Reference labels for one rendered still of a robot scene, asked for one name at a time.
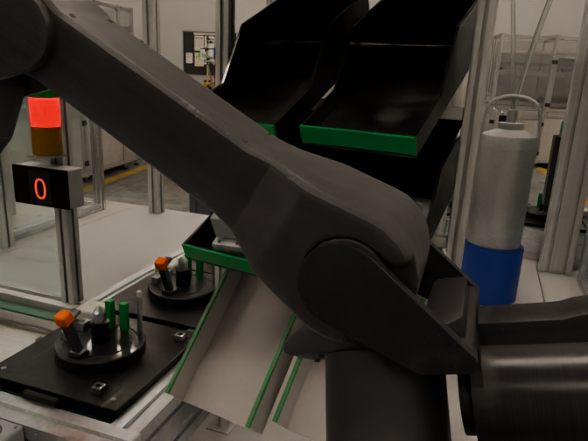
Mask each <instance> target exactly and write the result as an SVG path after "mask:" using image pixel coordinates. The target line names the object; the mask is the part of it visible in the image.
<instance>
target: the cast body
mask: <svg viewBox="0 0 588 441"><path fill-rule="evenodd" d="M210 221H211V223H212V225H213V230H214V232H215V235H216V238H215V239H214V241H213V243H212V245H213V250H214V251H216V252H220V253H223V254H227V255H231V256H237V257H240V258H244V259H246V257H245V255H244V254H243V252H242V249H241V247H240V245H239V243H238V241H237V240H236V238H235V236H234V234H233V232H232V231H231V230H230V229H229V228H228V227H227V226H226V224H225V223H224V222H223V221H222V220H221V219H220V218H219V217H218V216H217V215H216V214H215V213H213V215H212V216H211V218H210Z"/></svg>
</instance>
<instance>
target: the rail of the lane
mask: <svg viewBox="0 0 588 441"><path fill-rule="evenodd" d="M22 396H23V398H22V397H19V396H16V395H11V394H8V393H4V392H2V391H0V419H2V420H4V421H7V422H10V423H14V424H18V425H21V426H23V430H24V441H141V434H140V433H138V432H135V431H132V430H127V429H124V428H121V427H118V426H115V425H112V424H109V423H104V422H101V421H98V420H94V419H92V418H89V417H85V416H81V415H77V414H74V413H72V412H68V411H65V410H63V409H60V399H59V398H56V397H53V396H50V395H45V394H41V393H39V392H36V391H32V390H29V389H26V390H25V391H23V392H22Z"/></svg>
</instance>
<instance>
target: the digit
mask: <svg viewBox="0 0 588 441"><path fill-rule="evenodd" d="M28 178H29V187H30V196H31V202H36V203H42V204H47V205H51V204H52V196H51V186H50V175H49V171H37V170H30V169H28Z"/></svg>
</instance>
